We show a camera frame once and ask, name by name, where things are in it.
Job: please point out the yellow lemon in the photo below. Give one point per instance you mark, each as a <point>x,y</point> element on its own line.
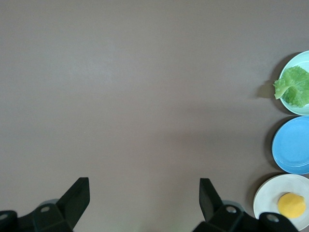
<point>290,205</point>

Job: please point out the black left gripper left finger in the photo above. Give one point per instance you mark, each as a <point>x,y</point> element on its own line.
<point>72,205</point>

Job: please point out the blue round plate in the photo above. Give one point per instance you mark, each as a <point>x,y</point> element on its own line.
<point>292,145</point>

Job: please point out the beige round plate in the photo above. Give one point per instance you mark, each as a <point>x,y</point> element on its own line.
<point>270,193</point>

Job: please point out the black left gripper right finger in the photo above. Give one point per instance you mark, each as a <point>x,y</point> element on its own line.
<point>212,210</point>

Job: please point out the brown table cover sheet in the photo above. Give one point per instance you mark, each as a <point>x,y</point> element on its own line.
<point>120,72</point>

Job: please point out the light green round plate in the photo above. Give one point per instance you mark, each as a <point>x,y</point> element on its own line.
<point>295,60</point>

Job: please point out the green lettuce leaf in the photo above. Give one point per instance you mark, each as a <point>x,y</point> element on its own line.
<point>295,84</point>

